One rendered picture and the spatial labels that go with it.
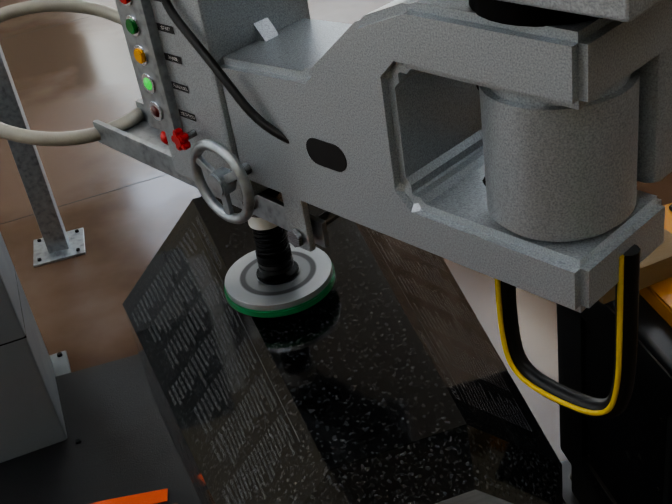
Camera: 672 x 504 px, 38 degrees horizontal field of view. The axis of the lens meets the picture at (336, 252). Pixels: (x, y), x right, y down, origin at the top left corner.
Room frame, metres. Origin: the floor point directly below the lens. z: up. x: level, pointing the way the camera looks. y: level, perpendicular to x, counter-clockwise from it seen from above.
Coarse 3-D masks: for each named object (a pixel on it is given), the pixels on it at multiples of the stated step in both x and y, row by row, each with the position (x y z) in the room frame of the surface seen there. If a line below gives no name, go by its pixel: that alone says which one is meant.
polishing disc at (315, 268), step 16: (304, 256) 1.63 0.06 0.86; (320, 256) 1.62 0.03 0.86; (240, 272) 1.61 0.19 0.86; (304, 272) 1.57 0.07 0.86; (320, 272) 1.56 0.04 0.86; (240, 288) 1.56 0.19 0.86; (256, 288) 1.55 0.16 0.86; (272, 288) 1.54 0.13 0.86; (288, 288) 1.53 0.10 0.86; (304, 288) 1.52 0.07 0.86; (320, 288) 1.52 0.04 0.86; (240, 304) 1.51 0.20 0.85; (256, 304) 1.49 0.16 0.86; (272, 304) 1.49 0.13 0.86; (288, 304) 1.48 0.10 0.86
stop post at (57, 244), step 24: (0, 48) 3.34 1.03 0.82; (0, 72) 3.29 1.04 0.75; (0, 96) 3.28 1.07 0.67; (0, 120) 3.28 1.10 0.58; (24, 120) 3.30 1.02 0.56; (24, 144) 3.29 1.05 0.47; (24, 168) 3.28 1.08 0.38; (48, 192) 3.29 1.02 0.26; (48, 216) 3.29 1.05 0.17; (48, 240) 3.28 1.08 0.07; (72, 240) 3.35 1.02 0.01
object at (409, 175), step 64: (448, 0) 1.11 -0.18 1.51; (256, 64) 1.39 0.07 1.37; (320, 64) 1.28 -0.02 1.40; (384, 64) 1.16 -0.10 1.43; (448, 64) 1.08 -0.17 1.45; (512, 64) 1.01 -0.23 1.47; (576, 64) 0.95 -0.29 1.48; (640, 64) 1.01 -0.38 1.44; (256, 128) 1.40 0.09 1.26; (320, 128) 1.28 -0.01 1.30; (384, 128) 1.17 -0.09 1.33; (448, 128) 1.23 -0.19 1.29; (320, 192) 1.30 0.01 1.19; (384, 192) 1.19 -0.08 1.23; (448, 192) 1.17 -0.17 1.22; (640, 192) 1.08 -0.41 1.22; (448, 256) 1.10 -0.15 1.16; (512, 256) 1.02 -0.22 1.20; (576, 256) 0.96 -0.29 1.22; (640, 256) 1.02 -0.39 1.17
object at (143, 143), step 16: (144, 112) 1.95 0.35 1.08; (96, 128) 1.89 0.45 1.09; (112, 128) 1.85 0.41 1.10; (144, 128) 1.92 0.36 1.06; (112, 144) 1.86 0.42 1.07; (128, 144) 1.80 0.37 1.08; (144, 144) 1.76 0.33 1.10; (160, 144) 1.83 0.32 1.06; (144, 160) 1.77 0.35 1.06; (160, 160) 1.72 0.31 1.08; (176, 176) 1.69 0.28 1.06; (256, 208) 1.50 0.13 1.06; (272, 208) 1.46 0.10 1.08; (320, 224) 1.37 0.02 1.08; (288, 240) 1.38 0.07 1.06; (320, 240) 1.37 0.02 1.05
